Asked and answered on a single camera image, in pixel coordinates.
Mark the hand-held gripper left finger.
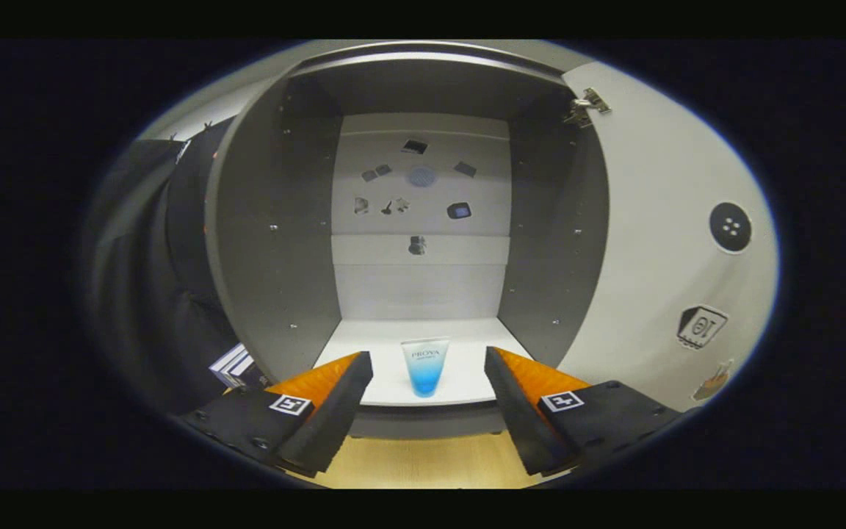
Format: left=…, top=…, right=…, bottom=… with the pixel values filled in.
left=177, top=350, right=375, bottom=478

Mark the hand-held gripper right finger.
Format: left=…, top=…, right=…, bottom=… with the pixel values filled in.
left=485, top=347, right=683, bottom=477

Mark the blue and clear tube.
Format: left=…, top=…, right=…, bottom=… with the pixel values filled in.
left=401, top=337, right=450, bottom=398

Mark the beige cabinet door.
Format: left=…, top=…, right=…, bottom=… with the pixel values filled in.
left=559, top=62, right=780, bottom=412

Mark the white cabinet shelf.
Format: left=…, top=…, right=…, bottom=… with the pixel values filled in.
left=313, top=317, right=534, bottom=407

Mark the grey cabinet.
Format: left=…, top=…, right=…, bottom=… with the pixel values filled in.
left=206, top=40, right=611, bottom=442

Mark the black backdrop cloth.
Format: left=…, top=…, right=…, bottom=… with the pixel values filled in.
left=82, top=118, right=277, bottom=416

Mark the metal door hinge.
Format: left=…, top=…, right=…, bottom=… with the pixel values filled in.
left=564, top=88, right=612, bottom=127

